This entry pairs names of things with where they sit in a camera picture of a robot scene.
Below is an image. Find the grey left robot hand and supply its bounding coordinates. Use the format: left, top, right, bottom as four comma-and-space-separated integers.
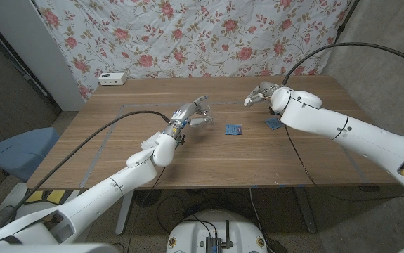
162, 94, 214, 140

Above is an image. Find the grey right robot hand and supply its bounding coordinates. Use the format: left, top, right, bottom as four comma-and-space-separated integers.
243, 81, 282, 108

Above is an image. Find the blue sugar packet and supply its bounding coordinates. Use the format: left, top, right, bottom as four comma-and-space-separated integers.
263, 117, 284, 131
224, 123, 243, 136

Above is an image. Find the white power strip box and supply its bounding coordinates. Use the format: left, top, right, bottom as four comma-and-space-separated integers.
98, 72, 128, 86

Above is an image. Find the floral backdrop cloth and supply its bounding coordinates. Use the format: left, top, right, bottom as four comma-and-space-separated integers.
32, 0, 350, 101

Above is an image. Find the black backdrop stand pole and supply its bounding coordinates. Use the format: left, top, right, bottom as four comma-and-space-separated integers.
334, 0, 360, 45

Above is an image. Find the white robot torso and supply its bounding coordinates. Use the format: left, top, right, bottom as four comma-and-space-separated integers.
166, 209, 268, 253

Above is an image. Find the white table leg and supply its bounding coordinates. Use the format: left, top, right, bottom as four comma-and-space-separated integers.
115, 189, 135, 236

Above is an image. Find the grey table leg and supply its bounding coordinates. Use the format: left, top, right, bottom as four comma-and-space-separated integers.
292, 186, 318, 235

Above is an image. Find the black computer box with antenna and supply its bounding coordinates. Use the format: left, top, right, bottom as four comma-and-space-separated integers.
206, 220, 233, 253

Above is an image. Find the yellow and black floor mat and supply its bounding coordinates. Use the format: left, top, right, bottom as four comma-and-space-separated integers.
24, 189, 83, 205

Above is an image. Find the blue padded chair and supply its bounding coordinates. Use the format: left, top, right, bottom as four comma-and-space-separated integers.
0, 126, 61, 183

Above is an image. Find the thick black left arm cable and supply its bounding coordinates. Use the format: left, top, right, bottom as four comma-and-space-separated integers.
0, 110, 171, 229

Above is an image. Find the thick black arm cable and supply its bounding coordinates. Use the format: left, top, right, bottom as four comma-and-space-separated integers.
0, 110, 171, 229
281, 42, 404, 87

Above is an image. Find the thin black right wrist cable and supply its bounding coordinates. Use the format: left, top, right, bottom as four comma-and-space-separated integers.
284, 124, 404, 203

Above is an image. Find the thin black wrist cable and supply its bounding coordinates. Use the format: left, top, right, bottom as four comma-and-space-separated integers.
126, 167, 167, 253
284, 124, 404, 203

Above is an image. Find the thin black left wrist cable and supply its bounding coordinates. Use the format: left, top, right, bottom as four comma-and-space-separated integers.
126, 167, 167, 253

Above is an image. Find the black looped floor cable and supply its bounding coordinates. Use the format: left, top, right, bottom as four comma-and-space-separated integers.
155, 193, 188, 235

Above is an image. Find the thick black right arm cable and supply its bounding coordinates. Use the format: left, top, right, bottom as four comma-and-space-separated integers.
281, 42, 404, 87

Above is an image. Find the black straight floor cable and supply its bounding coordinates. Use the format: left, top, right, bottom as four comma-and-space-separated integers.
249, 187, 271, 243

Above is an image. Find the white wall panel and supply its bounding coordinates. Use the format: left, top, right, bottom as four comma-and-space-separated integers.
0, 0, 86, 112

